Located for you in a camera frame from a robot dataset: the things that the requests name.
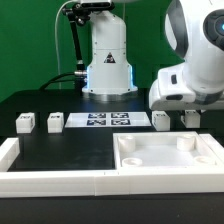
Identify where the white square table top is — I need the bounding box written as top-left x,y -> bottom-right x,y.
113,132 -> 218,169

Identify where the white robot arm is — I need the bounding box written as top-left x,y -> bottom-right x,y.
81,0 -> 224,110

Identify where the white marker sheet with tags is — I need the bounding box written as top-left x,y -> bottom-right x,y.
65,112 -> 151,128

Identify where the white U-shaped obstacle fence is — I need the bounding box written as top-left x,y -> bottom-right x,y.
0,133 -> 224,198

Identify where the black cable bundle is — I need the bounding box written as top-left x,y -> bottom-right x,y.
39,73 -> 88,91

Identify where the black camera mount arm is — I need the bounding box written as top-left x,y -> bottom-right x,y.
61,1 -> 115,78

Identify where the white cable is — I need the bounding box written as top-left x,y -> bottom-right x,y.
54,0 -> 81,90

